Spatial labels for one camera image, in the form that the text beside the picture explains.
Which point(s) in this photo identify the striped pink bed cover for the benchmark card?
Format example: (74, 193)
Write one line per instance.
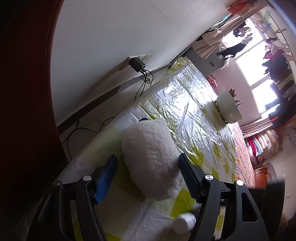
(243, 167)

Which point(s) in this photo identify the hanging dark clothes row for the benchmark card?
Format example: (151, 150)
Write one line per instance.
(283, 82)

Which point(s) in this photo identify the white round pot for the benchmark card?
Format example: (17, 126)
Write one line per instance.
(228, 107)

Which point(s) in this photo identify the stack of folded quilts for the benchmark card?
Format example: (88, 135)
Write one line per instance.
(263, 146)

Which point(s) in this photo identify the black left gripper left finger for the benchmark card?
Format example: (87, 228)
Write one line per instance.
(54, 218)

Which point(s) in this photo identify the red wooden headboard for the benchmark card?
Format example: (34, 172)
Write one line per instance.
(264, 175)

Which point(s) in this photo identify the dark brown bottle white cap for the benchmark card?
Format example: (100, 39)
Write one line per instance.
(184, 223)

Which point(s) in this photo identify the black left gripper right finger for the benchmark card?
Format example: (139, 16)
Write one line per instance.
(242, 218)

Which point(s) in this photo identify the beige tied curtain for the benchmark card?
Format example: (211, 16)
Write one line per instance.
(211, 40)

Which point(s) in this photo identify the black power adapter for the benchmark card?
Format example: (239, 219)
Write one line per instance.
(137, 64)

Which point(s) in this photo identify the pink striped right curtain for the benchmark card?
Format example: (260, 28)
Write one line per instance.
(256, 127)

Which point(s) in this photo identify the orange cloth on wall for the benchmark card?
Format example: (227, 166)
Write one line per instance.
(241, 7)

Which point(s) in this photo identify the white washing machine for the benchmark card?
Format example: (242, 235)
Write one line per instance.
(206, 66)

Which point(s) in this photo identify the white fluffy plush ball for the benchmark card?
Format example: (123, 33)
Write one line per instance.
(152, 159)

